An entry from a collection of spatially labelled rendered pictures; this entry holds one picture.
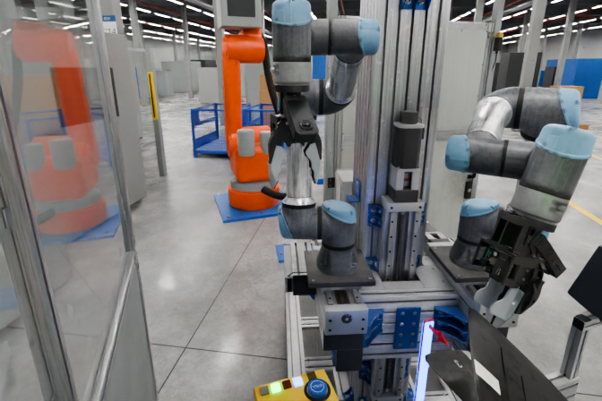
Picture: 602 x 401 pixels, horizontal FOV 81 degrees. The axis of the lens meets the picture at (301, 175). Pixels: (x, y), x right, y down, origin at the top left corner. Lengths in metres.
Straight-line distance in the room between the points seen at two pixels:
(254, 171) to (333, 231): 3.18
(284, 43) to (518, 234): 0.52
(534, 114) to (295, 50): 0.69
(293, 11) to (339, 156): 1.60
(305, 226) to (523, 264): 0.69
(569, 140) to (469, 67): 2.03
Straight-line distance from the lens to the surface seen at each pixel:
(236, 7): 4.24
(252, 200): 4.36
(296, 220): 1.18
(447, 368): 0.75
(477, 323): 0.50
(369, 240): 1.45
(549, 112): 1.13
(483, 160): 0.78
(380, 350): 1.48
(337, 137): 2.20
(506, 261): 0.68
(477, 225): 1.36
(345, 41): 0.80
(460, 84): 2.63
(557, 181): 0.68
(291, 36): 0.70
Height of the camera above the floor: 1.71
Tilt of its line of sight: 17 degrees down
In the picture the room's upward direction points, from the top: straight up
